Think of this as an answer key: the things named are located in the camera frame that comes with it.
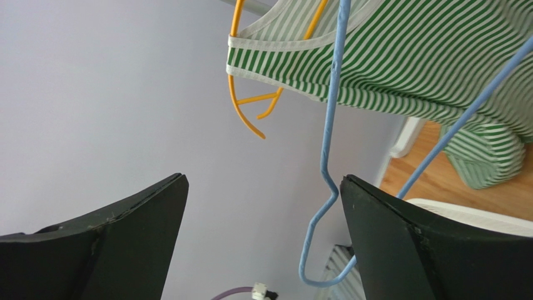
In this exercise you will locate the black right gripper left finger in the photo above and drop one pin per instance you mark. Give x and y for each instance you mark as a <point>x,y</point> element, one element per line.
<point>120,251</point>

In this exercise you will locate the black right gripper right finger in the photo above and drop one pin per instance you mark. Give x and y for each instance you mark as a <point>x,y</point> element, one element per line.
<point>404,251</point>

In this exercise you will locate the light blue wire hanger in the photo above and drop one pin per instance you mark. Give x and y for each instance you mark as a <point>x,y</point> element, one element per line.
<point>342,21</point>

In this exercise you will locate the green white striped tank top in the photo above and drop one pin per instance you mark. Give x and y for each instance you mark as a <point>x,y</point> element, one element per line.
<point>422,59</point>

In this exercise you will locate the yellow plastic hanger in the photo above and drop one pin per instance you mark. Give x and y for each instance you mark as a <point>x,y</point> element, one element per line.
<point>274,96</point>

